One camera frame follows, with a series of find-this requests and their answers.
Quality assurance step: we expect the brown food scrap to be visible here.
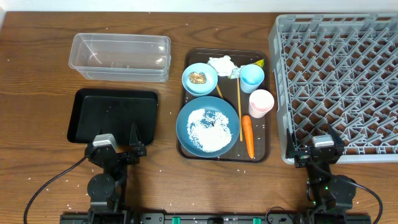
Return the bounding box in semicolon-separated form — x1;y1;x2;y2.
188;72;207;84

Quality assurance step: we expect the grey dishwasher rack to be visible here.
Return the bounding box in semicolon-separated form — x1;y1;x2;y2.
269;14;397;164

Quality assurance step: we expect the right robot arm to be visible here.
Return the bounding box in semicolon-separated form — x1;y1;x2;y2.
285;126;356;223

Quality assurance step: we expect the yellow green snack wrapper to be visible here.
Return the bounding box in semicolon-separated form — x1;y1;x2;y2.
228;59;265;79

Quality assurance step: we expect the white rice pile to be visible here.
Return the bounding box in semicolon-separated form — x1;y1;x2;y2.
187;109;232;152

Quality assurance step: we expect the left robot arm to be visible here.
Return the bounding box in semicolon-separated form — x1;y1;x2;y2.
85;124;147;224

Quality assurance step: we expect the pink cup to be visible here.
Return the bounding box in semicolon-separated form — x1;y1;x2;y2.
249;90;275;118

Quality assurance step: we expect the orange carrot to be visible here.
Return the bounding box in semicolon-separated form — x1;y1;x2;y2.
242;115;254;159

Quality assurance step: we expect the small light blue bowl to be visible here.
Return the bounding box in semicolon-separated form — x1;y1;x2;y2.
182;63;218;96

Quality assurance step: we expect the black tray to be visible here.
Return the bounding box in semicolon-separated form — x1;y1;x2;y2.
67;88;158;146

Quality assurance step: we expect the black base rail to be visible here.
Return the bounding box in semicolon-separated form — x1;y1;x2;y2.
59;212;373;224

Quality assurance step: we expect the clear plastic bin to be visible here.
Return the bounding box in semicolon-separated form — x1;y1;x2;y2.
68;33;171;82

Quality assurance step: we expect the wooden chopstick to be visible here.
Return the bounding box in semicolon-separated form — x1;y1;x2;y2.
237;79;243;142
216;84;224;100

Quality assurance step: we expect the large dark blue plate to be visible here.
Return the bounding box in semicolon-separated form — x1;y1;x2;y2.
176;96;239;159

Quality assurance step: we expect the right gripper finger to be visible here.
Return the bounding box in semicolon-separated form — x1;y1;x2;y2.
328;124;345;146
286;129;295;152

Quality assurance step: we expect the light blue cup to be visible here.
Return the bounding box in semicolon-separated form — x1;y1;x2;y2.
240;71;265;93

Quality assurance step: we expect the crumpled white napkin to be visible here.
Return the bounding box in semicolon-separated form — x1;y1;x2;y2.
207;55;237;77

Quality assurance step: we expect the brown serving tray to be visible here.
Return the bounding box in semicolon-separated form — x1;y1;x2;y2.
177;49;271;164

